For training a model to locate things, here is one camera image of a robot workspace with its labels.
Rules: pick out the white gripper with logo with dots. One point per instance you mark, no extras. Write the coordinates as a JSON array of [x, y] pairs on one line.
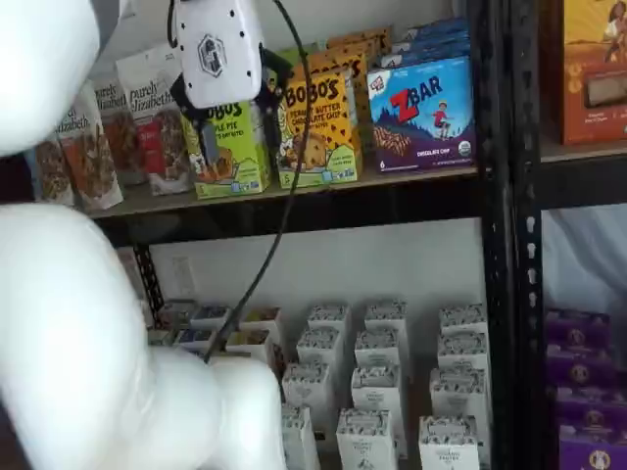
[[220, 54]]

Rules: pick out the green Bobo's apple pie box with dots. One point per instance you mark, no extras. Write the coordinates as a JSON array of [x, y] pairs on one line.
[[314, 54], [240, 161]]

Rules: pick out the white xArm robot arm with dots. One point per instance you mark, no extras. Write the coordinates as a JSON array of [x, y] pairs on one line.
[[73, 318]]

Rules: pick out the yellow Bobo's peanut butter box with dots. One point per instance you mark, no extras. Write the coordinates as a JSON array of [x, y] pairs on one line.
[[362, 39], [343, 63], [335, 147]]

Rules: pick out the brown particleboard shelf board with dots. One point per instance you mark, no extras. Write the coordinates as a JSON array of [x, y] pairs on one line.
[[147, 203]]

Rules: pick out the blue Z Bar box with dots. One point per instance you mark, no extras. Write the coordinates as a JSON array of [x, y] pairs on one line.
[[436, 25], [426, 55], [431, 40], [421, 122]]

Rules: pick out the blue and white cereal box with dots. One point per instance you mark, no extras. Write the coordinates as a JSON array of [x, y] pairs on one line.
[[210, 315], [196, 339]]

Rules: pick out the yellow cereal box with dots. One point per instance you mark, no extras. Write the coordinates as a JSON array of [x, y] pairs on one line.
[[262, 318], [255, 341]]

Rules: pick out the orange snack box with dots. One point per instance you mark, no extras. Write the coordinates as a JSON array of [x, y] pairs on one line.
[[588, 73]]

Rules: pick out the purple snack box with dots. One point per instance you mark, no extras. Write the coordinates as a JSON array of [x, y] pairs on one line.
[[593, 411], [580, 367], [593, 453], [578, 325]]

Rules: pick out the granola bag with red label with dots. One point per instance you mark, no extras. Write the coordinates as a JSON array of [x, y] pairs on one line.
[[157, 142]]

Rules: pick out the black metal shelving rack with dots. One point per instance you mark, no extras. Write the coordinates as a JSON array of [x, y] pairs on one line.
[[526, 245], [367, 205]]

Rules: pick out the white patterned carton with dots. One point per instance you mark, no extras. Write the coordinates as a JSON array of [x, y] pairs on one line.
[[463, 350], [328, 318], [386, 318], [365, 440], [458, 391], [374, 391], [377, 347], [300, 436], [463, 318], [306, 387], [318, 345], [448, 445]]

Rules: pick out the white small cartons group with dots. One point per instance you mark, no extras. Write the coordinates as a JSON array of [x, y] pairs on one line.
[[417, 391]]

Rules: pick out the white cloth sheet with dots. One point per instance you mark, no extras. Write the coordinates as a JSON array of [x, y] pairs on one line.
[[583, 259]]

